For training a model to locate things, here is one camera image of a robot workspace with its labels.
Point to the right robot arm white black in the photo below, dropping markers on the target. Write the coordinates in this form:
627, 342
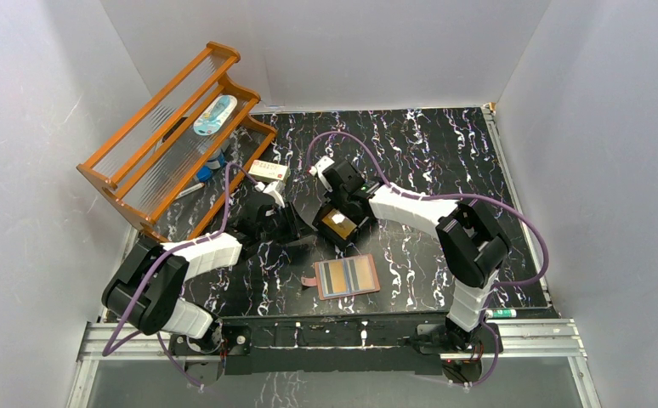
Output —
473, 243

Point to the black card tray box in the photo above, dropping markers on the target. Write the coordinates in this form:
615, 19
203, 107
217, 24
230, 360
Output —
324, 231

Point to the white red small box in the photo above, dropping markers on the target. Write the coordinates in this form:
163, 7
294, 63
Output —
267, 171

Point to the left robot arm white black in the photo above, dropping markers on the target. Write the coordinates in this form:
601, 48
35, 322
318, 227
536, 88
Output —
146, 289

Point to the orange wooden shelf rack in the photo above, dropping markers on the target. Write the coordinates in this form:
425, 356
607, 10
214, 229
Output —
156, 153

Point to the blue cap bottle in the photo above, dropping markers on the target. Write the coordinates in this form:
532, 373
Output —
210, 167

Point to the gold card in tray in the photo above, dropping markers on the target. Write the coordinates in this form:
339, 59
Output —
340, 225

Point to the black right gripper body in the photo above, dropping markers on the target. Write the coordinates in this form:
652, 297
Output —
339, 198

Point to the white blue tube package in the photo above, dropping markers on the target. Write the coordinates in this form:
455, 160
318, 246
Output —
215, 115

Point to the gold credit card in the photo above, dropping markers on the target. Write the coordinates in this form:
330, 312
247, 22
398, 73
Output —
361, 274

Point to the white pen under shelf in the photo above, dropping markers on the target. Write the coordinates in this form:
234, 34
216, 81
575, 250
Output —
190, 190

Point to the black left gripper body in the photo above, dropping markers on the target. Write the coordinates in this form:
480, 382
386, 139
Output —
286, 222

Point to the green white marker pen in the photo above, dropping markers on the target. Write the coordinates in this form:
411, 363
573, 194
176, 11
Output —
502, 313

